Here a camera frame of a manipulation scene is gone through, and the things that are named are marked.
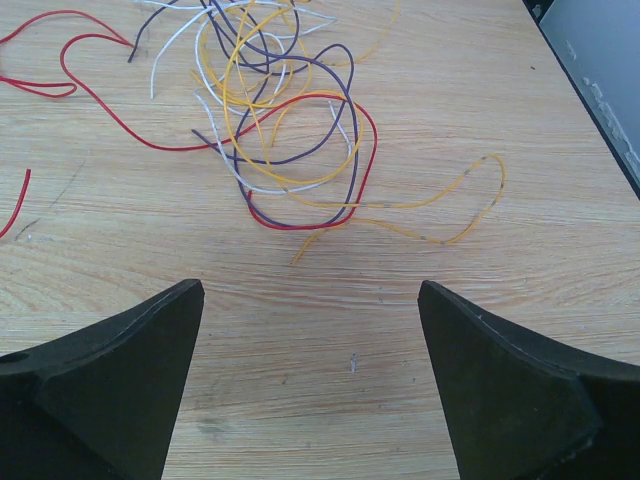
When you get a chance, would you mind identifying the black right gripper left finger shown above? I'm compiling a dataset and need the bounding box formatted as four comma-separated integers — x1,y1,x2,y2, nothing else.
1,279,205,479

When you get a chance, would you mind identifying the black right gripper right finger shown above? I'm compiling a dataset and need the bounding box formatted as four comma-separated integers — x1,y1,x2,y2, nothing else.
418,281,639,479

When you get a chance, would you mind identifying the red wire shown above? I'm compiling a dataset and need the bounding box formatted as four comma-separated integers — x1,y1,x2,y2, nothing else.
0,9,379,240

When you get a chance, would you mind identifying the white wire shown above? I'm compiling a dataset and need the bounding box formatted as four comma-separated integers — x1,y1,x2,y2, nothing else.
134,0,354,196

